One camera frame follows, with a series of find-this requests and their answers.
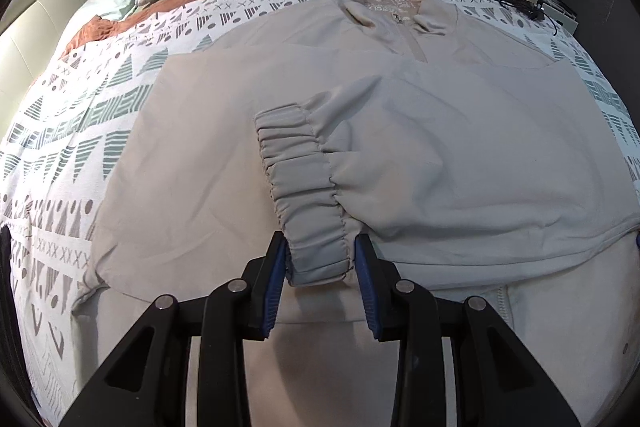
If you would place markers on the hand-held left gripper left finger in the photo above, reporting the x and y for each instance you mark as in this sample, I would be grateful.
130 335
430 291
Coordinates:
272 287

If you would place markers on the beige jacket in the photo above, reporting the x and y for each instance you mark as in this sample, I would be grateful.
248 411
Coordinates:
450 157

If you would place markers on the light green pillow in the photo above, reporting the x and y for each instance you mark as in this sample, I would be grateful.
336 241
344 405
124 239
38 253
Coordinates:
112 4

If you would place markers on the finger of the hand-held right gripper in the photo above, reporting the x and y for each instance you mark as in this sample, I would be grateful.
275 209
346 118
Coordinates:
638 242

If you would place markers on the white nightstand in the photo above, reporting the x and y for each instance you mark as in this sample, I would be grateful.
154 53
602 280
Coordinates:
562 17

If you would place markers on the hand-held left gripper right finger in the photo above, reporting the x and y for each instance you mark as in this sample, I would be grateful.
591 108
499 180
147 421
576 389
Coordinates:
367 292

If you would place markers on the patterned blanket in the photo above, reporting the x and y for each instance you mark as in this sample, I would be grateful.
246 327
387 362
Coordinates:
65 157

